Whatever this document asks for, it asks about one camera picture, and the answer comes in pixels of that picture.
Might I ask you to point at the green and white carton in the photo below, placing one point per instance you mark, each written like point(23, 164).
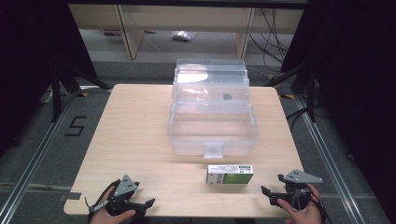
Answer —
point(230, 178)

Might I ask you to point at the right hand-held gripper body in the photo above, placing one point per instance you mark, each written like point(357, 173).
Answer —
point(299, 177)

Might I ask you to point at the person's left hand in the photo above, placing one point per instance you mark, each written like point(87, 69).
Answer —
point(104, 217)

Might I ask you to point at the clear plastic bag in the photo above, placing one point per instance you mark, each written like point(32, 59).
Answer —
point(183, 35)

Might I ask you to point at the metal floor rail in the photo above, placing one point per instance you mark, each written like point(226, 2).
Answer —
point(37, 155)
point(327, 161)

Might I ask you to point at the wooden shelf unit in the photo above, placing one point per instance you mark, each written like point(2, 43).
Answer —
point(134, 40)

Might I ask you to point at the black curtain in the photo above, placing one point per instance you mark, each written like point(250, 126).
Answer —
point(358, 77)
point(28, 62)

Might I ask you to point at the clear plastic storage box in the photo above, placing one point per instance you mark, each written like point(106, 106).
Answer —
point(214, 146)

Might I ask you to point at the person's right hand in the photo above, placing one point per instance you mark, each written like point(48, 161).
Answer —
point(306, 216)

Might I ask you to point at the black metal stand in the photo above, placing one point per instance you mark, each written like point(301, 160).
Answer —
point(310, 96)
point(56, 93)

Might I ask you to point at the pink flat item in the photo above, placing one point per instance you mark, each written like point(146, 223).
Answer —
point(112, 32)

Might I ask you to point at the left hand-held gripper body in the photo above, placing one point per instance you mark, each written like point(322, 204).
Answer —
point(126, 186)

